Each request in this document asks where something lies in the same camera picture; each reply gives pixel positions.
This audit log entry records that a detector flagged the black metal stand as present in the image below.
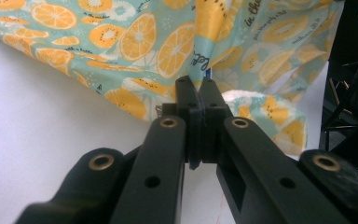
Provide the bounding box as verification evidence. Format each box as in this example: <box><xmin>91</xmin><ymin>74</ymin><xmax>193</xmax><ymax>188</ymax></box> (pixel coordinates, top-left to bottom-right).
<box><xmin>319</xmin><ymin>60</ymin><xmax>358</xmax><ymax>171</ymax></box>

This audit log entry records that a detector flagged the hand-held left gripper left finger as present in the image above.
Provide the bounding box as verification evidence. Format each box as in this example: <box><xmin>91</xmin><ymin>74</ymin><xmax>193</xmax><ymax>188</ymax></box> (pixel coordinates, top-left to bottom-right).
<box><xmin>162</xmin><ymin>75</ymin><xmax>205</xmax><ymax>171</ymax></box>

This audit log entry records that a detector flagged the citrus print cloth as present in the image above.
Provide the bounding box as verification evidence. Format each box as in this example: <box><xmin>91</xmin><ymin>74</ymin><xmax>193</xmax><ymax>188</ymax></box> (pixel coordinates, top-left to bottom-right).
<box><xmin>0</xmin><ymin>0</ymin><xmax>346</xmax><ymax>157</ymax></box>

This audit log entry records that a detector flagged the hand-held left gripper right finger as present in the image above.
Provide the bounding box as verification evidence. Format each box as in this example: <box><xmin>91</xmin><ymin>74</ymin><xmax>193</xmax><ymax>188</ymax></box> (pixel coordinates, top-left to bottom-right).
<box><xmin>199</xmin><ymin>77</ymin><xmax>234</xmax><ymax>164</ymax></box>

